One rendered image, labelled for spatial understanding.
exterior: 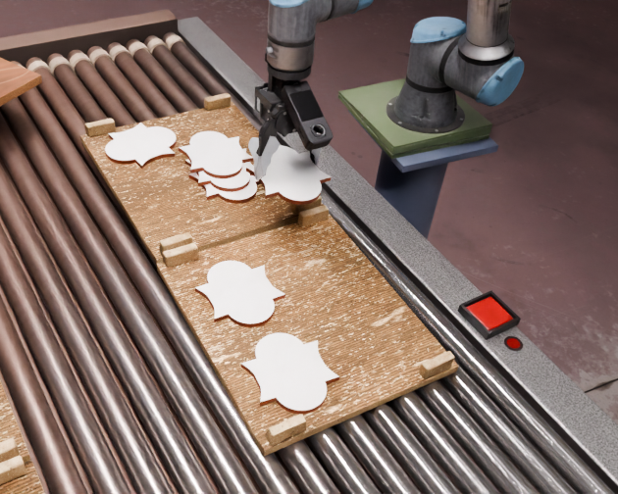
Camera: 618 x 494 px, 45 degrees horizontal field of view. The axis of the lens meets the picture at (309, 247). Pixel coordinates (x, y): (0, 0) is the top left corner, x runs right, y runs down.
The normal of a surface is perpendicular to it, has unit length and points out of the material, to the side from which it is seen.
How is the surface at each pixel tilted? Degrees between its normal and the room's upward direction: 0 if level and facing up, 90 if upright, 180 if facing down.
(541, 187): 0
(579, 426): 0
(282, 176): 4
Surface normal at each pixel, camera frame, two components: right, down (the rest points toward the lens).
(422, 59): -0.74, 0.41
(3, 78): 0.10, -0.73
